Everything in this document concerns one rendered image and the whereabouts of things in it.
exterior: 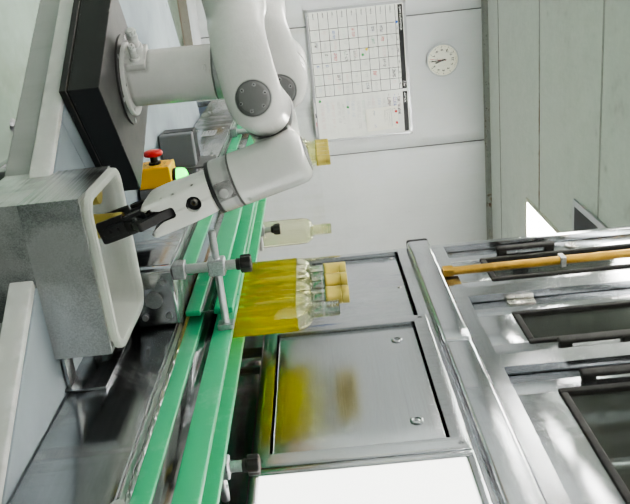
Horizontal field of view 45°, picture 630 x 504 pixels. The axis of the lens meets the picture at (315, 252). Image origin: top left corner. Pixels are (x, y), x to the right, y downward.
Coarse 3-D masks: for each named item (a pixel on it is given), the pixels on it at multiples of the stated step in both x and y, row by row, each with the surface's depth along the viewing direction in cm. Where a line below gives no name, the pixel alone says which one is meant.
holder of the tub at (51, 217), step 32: (32, 192) 101; (64, 192) 99; (32, 224) 96; (64, 224) 96; (32, 256) 98; (64, 256) 98; (64, 288) 99; (96, 288) 100; (64, 320) 101; (96, 320) 101; (64, 352) 103; (96, 352) 103; (96, 384) 106
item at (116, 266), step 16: (112, 176) 107; (96, 192) 99; (112, 192) 111; (96, 208) 112; (112, 208) 112; (96, 240) 97; (128, 240) 114; (96, 256) 98; (112, 256) 115; (128, 256) 115; (96, 272) 100; (112, 272) 116; (128, 272) 116; (112, 288) 116; (128, 288) 117; (112, 304) 101; (128, 304) 115; (112, 320) 101; (128, 320) 110; (112, 336) 102; (128, 336) 107
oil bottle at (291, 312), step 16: (240, 304) 136; (256, 304) 135; (272, 304) 134; (288, 304) 134; (304, 304) 134; (240, 320) 134; (256, 320) 134; (272, 320) 134; (288, 320) 135; (304, 320) 135; (240, 336) 136
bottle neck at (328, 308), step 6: (330, 300) 137; (336, 300) 137; (318, 306) 136; (324, 306) 136; (330, 306) 136; (336, 306) 136; (318, 312) 136; (324, 312) 136; (330, 312) 136; (336, 312) 136
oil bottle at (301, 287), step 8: (248, 288) 142; (256, 288) 142; (264, 288) 142; (272, 288) 141; (280, 288) 141; (288, 288) 140; (296, 288) 140; (304, 288) 140; (240, 296) 139; (248, 296) 139; (256, 296) 139; (312, 296) 141
